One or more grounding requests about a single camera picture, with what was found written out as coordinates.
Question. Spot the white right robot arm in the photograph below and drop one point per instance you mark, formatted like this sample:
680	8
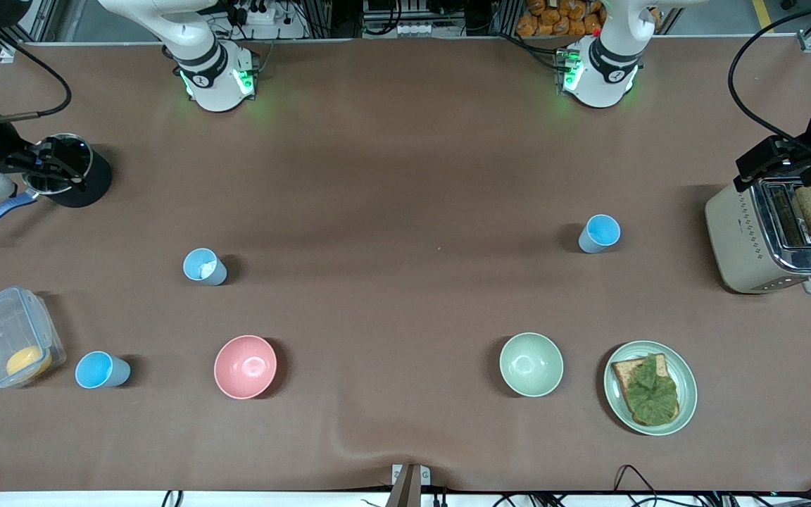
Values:
212	77

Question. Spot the white paper wad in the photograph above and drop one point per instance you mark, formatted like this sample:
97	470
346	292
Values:
207	269

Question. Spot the blue plastic cup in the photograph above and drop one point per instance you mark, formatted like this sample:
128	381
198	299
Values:
597	236
99	371

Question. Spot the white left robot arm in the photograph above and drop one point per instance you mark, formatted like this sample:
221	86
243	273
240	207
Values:
602	70

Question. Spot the beige chrome toaster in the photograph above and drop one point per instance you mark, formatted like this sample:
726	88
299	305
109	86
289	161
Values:
736	239

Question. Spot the pale green plate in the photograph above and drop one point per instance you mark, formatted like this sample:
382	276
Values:
687	384

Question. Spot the orange round food piece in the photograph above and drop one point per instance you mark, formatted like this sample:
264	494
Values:
29	361

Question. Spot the pale green bowl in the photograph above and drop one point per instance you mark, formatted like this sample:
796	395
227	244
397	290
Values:
531	365

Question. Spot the bread slice under lettuce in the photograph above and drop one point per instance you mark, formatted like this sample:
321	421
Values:
622	372

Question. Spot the pink bowl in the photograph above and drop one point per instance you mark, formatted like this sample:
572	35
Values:
245	366

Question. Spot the white power strip with plugs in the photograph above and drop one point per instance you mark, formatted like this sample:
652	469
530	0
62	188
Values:
258	13

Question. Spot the metal table edge bracket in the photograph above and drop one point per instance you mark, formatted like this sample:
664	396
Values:
409	486

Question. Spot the green lettuce leaf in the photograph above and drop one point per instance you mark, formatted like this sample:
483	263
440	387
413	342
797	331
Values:
652	394

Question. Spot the blue cup with paper wad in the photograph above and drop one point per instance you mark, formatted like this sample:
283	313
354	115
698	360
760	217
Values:
207	271

